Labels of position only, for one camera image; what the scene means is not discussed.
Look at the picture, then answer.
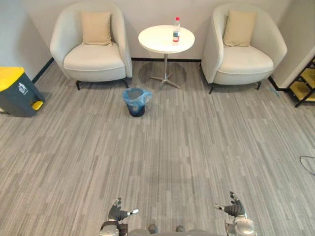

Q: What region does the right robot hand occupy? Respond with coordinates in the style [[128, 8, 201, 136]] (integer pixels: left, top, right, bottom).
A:
[[213, 191, 247, 218]]

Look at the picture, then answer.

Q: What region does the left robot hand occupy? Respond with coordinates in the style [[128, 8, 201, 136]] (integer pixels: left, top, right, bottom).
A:
[[107, 197, 139, 223]]

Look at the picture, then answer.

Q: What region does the small dark bin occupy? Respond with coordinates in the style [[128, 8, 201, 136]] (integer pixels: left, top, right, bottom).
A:
[[125, 88, 146, 117]]

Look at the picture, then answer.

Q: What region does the blue plastic bin bag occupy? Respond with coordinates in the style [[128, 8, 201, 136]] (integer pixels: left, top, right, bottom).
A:
[[123, 87, 153, 112]]

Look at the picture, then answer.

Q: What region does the grey yellow-lidded trash can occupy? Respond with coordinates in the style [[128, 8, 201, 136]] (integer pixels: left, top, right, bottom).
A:
[[0, 66, 46, 118]]

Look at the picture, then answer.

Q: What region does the round white tea table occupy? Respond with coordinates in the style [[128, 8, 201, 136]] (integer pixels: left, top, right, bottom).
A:
[[138, 24, 196, 90]]

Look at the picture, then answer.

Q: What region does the black yellow shelf rack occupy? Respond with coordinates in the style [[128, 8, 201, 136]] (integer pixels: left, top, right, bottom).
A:
[[287, 55, 315, 108]]

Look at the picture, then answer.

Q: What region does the cream tub armchair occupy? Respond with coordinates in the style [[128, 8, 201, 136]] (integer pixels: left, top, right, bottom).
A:
[[201, 4, 288, 94], [49, 2, 133, 90]]

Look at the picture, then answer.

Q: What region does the beige square cushion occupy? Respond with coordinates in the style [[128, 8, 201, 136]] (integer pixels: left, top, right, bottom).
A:
[[79, 11, 113, 46], [222, 9, 257, 47]]

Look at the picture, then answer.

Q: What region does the clear red-capped plastic bottle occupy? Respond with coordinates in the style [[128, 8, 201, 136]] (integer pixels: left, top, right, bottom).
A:
[[172, 16, 182, 46]]

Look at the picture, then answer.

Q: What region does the thin dark floor cable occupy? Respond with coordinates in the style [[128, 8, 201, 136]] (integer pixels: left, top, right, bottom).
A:
[[299, 155, 315, 175]]

